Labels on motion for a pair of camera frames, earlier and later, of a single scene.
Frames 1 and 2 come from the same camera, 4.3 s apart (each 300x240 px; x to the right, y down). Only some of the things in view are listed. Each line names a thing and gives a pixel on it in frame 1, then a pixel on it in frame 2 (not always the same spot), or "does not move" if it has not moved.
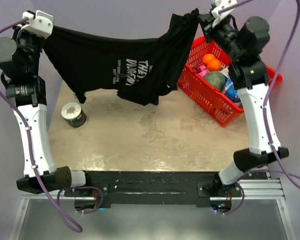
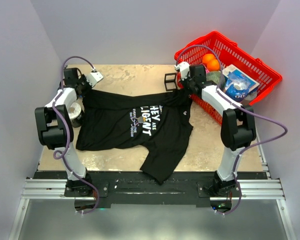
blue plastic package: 230,91 does not move
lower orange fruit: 213,65 does not move
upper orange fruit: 208,57 does not move
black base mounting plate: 155,189 does not move
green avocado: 216,78 does not move
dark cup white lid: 73,115 does not move
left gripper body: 32,44 -> 85,86
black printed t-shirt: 139,70 -> 161,124
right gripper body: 224,35 -> 187,84
